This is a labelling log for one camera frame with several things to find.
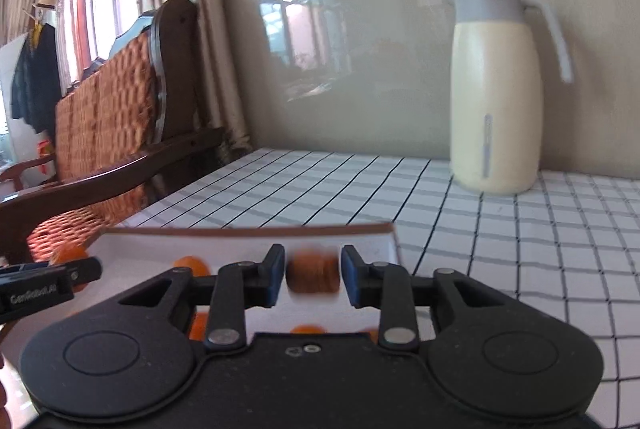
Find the straw hat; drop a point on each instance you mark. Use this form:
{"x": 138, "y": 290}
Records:
{"x": 46, "y": 1}

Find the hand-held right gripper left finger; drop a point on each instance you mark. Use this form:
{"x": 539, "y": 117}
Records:
{"x": 277, "y": 291}

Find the brown cardboard box white inside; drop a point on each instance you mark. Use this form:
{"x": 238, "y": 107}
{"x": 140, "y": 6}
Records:
{"x": 225, "y": 249}

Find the ridged orange-brown fruit roll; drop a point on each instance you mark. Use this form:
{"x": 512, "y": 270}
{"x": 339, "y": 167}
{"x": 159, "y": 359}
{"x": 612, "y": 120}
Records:
{"x": 314, "y": 274}

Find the cream thermos jug grey lid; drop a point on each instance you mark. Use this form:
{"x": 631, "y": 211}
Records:
{"x": 495, "y": 109}

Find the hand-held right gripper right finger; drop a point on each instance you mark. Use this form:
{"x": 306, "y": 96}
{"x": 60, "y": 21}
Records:
{"x": 350, "y": 291}

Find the wooden rattan armchair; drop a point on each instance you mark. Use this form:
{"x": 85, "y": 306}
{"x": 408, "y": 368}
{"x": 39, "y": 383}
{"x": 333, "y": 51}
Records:
{"x": 100, "y": 124}

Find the white appliance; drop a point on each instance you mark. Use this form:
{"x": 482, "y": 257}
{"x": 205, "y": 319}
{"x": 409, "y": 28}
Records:
{"x": 22, "y": 144}

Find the beige patterned curtain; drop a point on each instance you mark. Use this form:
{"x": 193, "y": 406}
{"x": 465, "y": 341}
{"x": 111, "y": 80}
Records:
{"x": 200, "y": 34}

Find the black hanging garment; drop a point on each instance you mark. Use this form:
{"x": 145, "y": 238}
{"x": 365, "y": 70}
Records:
{"x": 35, "y": 74}

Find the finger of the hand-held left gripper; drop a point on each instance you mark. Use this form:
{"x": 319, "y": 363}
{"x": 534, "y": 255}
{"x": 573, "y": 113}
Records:
{"x": 85, "y": 271}

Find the smooth yellow-orange orange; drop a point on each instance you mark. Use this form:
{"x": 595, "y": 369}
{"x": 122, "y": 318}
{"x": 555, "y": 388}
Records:
{"x": 192, "y": 265}
{"x": 70, "y": 254}

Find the dark wooden chair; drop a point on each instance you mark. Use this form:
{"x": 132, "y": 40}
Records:
{"x": 25, "y": 166}

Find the white black-grid tablecloth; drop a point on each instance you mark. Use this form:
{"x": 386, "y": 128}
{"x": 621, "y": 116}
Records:
{"x": 350, "y": 189}

